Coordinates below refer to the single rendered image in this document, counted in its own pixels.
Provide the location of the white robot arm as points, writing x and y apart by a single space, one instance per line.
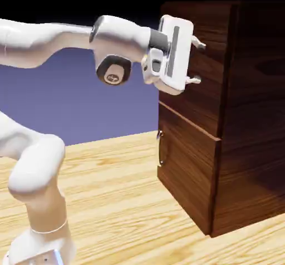
120 40

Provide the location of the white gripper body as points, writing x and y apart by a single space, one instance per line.
178 53

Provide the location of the dark wood cabinet door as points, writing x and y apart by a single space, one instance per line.
207 86
189 169

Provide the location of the dark wood cabinet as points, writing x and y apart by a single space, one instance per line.
245 113

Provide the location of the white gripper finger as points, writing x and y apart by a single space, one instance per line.
198 43
194 80

